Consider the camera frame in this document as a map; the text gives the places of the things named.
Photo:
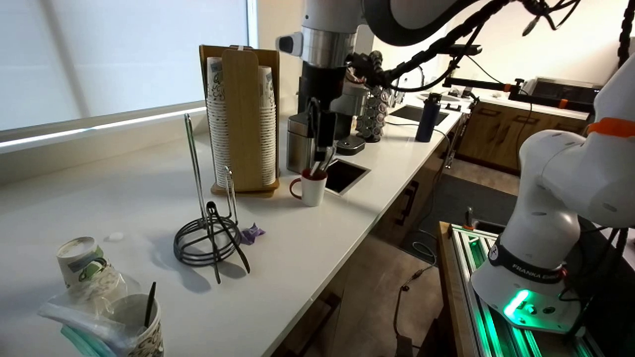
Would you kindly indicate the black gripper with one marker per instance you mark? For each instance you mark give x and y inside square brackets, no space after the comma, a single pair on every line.
[322,85]

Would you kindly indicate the white plastic spoon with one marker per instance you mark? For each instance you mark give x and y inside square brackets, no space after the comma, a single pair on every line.
[318,163]

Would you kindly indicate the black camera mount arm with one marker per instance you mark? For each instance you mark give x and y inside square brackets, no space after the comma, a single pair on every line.
[477,83]

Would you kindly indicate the stack of paper cups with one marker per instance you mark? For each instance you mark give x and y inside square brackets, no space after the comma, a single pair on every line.
[266,125]
[217,119]

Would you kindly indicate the patterned paper cup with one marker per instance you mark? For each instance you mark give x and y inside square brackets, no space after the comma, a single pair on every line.
[80,264]

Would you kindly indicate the dark sink basin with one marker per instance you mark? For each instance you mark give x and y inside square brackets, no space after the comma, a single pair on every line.
[413,113]

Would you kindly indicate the wooden cup dispenser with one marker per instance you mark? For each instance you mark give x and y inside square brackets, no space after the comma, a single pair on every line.
[242,119]

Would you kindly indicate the black flat device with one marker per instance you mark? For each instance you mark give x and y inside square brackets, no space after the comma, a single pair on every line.
[556,91]

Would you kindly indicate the speckled cup stack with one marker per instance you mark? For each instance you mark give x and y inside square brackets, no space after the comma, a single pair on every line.
[373,115]

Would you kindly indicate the black stir stick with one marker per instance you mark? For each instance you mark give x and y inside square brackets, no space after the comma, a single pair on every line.
[149,305]

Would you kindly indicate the clear plastic bag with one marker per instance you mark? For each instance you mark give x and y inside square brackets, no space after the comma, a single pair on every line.
[80,317]

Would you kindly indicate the small purple object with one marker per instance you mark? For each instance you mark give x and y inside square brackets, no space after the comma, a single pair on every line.
[252,232]

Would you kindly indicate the black bottle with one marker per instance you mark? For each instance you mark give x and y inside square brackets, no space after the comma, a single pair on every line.
[429,119]

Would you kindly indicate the silver bin black lid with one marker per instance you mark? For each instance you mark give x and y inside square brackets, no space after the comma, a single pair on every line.
[298,145]

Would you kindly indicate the wooden cabinet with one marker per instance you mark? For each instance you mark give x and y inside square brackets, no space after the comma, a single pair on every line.
[502,139]

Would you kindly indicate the white window blind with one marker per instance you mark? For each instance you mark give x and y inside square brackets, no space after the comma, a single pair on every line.
[131,52]

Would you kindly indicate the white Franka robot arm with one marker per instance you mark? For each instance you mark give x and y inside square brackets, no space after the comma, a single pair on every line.
[548,190]

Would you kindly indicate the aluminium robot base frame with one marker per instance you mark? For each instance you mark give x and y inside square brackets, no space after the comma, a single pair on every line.
[463,290]

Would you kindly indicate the white black countertop appliance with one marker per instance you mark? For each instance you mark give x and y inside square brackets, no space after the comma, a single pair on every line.
[350,105]

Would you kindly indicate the white mug red inside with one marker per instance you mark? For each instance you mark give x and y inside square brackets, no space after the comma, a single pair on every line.
[312,190]

